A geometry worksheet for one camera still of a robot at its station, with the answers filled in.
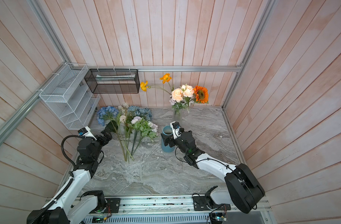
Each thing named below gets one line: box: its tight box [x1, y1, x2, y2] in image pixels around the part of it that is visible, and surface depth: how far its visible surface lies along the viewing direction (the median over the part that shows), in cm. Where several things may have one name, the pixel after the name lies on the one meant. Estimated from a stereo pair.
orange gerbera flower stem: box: [188, 85, 209, 105], surface depth 74 cm
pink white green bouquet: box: [117, 102, 159, 164], surface depth 100 cm
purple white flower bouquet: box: [169, 98, 195, 114], surface depth 92 cm
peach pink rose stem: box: [170, 84, 195, 108], surface depth 74 cm
